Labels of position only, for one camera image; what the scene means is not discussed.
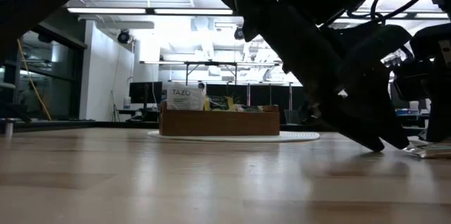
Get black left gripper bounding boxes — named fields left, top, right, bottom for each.
left=225, top=0, right=332, bottom=68

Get white and orange tea packet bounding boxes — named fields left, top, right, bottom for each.
left=166, top=82, right=207, bottom=111

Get black round ceiling fixture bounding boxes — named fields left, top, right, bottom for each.
left=116, top=29, right=132, bottom=45
left=233, top=25, right=247, bottom=41

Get black room divider panels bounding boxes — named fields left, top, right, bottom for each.
left=205, top=83, right=311, bottom=113

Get brown cardboard box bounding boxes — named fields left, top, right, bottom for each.
left=159, top=103, right=281, bottom=137

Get black computer monitor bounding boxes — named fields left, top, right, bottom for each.
left=128, top=81, right=163, bottom=105

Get person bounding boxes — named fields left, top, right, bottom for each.
left=16, top=80, right=45, bottom=115

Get black metal rig frame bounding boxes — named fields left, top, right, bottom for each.
left=184, top=60, right=238, bottom=86

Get long ceiling light rail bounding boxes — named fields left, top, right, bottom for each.
left=66, top=6, right=235, bottom=16

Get black aluminium table frame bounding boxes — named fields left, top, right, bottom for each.
left=0, top=120, right=451, bottom=141

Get yellow hanging cable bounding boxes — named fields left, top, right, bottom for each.
left=0, top=0, right=53, bottom=122

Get small white post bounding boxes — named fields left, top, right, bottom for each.
left=0, top=117, right=16, bottom=138

